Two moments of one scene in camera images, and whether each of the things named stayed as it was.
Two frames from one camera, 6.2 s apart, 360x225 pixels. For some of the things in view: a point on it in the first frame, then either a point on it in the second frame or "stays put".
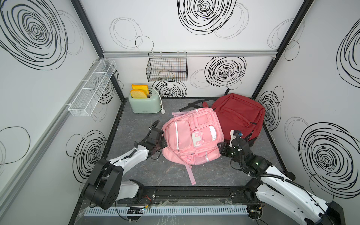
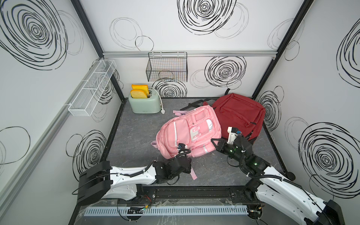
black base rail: x=185 y=193 stays put
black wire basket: x=168 y=66 stays put
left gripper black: x=164 y=143 to x=187 y=169
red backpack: x=239 y=113 stays put
